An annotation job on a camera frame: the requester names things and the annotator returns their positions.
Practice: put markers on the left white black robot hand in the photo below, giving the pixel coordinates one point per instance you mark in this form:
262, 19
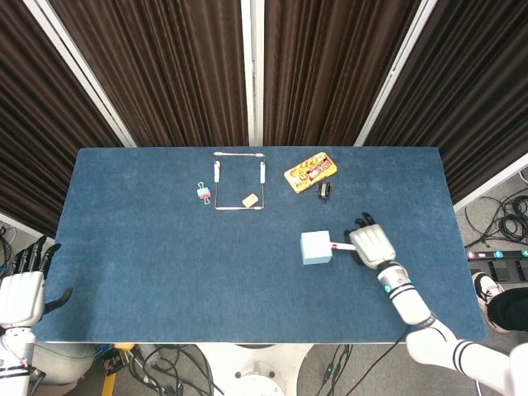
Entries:
20, 299

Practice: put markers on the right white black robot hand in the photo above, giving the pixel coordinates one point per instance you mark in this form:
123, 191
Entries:
373, 245

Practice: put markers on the red white marker pen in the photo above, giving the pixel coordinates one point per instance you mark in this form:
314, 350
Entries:
344, 247

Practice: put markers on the light blue cube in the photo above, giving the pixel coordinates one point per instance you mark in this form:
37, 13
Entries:
315, 248

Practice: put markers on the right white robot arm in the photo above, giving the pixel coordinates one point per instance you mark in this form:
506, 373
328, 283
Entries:
412, 305

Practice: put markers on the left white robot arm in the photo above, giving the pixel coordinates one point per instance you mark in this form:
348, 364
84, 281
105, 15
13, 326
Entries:
14, 359

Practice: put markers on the black binder clip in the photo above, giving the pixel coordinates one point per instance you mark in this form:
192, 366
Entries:
325, 191

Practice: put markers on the yellow snack box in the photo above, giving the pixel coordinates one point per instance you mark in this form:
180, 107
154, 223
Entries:
310, 172

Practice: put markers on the small black printed box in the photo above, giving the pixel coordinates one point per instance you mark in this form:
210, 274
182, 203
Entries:
111, 364

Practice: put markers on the white sneaker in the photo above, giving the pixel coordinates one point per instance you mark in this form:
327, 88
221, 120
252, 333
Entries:
486, 293

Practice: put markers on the black foot pedal board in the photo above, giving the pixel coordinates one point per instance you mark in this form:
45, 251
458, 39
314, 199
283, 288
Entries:
501, 264

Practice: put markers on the beige eraser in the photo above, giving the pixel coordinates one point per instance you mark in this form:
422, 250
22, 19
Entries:
250, 200

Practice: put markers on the black trouser leg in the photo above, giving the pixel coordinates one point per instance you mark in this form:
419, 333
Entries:
513, 309

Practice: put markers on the dark brown curtain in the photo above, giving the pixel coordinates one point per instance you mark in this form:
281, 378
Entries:
474, 82
37, 144
330, 70
165, 70

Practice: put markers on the blue felt table mat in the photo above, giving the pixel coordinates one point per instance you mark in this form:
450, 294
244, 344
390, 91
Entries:
185, 268

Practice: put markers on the white table base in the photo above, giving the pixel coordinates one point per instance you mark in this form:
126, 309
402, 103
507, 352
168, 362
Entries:
255, 367

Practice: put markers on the blue pink binder clip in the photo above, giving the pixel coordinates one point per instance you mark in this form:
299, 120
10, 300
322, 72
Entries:
204, 193

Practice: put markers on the white frame rail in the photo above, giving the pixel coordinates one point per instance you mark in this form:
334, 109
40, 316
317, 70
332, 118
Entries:
491, 185
20, 224

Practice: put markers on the white frame post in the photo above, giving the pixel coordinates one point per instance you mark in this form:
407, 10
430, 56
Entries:
252, 70
392, 74
82, 70

